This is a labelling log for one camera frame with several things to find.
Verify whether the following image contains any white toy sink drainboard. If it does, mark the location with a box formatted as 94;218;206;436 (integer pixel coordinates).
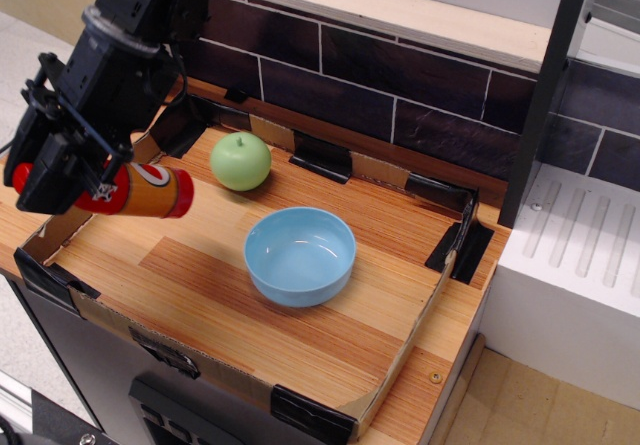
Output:
480;165;639;408

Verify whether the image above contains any cardboard fence with black tape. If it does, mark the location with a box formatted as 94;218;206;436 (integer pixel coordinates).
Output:
3;108;508;444

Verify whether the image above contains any light blue bowl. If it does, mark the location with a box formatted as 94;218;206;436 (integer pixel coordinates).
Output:
244;207;357;308

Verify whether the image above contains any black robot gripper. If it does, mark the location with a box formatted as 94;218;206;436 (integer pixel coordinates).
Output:
4;29;173;215

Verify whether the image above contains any green toy apple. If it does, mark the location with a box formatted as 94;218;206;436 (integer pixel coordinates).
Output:
209;132;272;191

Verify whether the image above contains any black cabinet post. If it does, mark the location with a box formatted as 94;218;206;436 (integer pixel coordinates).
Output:
498;0;593;228

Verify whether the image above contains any red hot sauce bottle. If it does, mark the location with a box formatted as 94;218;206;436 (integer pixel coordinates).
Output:
12;163;194;218

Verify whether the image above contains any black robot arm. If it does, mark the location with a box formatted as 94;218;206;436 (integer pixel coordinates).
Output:
4;0;209;218

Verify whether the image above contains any wooden shelf ledge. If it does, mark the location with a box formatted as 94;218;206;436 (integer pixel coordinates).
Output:
266;0;550;73

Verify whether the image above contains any brass screw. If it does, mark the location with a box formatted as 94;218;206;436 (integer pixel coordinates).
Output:
429;372;443;384

